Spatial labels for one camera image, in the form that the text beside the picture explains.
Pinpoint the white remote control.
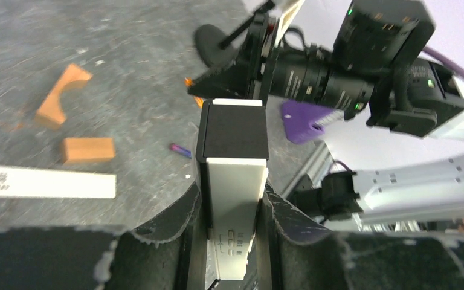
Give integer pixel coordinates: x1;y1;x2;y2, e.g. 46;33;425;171
192;98;269;289

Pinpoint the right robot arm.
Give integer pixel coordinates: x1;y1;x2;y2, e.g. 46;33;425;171
188;1;464;226

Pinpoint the purple plastic object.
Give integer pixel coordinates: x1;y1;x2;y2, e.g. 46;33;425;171
280;100;343;144

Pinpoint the blue purple AAA battery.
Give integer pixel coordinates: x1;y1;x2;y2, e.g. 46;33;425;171
170;143;192;159

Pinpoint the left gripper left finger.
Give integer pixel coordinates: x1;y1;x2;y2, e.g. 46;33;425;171
0;185;207;289

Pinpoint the white remote battery cover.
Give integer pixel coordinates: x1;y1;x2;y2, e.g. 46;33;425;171
0;166;116;199

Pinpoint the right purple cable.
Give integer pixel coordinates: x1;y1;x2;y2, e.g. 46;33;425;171
422;46;464;95

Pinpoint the black microphone stand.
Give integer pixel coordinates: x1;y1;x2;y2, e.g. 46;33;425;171
193;0;276;68

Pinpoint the arched wooden block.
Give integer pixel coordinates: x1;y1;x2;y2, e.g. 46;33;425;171
34;63;93;130

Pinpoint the rectangular wooden block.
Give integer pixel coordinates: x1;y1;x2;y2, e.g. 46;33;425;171
61;137;115;164

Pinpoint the orange AAA battery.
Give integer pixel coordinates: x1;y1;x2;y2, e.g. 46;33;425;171
184;78;204;108

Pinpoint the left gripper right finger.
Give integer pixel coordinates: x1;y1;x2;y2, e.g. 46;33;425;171
256;186;464;290

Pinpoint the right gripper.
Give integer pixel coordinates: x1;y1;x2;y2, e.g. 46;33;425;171
193;13;278;102

